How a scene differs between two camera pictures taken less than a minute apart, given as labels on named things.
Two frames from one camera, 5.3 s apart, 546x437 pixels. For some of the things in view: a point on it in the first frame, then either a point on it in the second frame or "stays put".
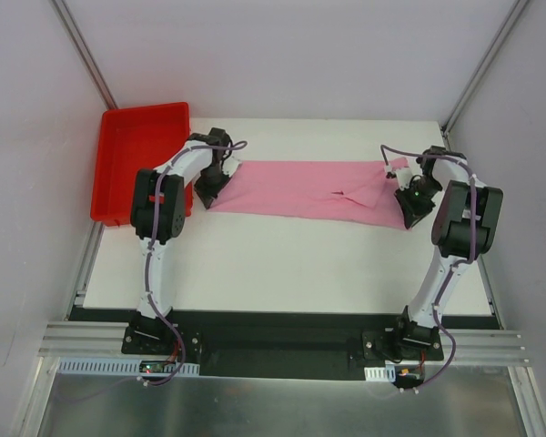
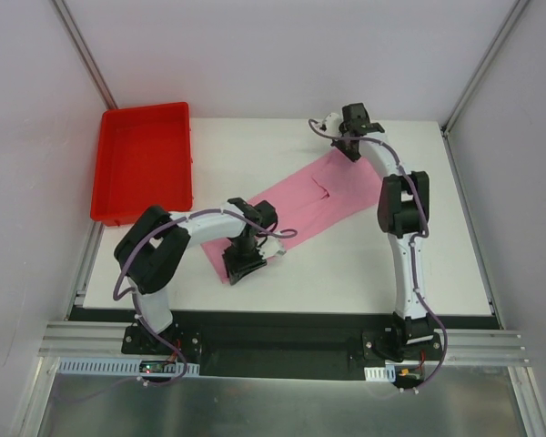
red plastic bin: x=131 y=140 stays put
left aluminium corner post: x=75 y=39 stays put
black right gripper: x=415 y=200 -> x=348 y=142
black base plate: x=281 y=344 stays put
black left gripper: x=212 y=180 -> x=242 y=261
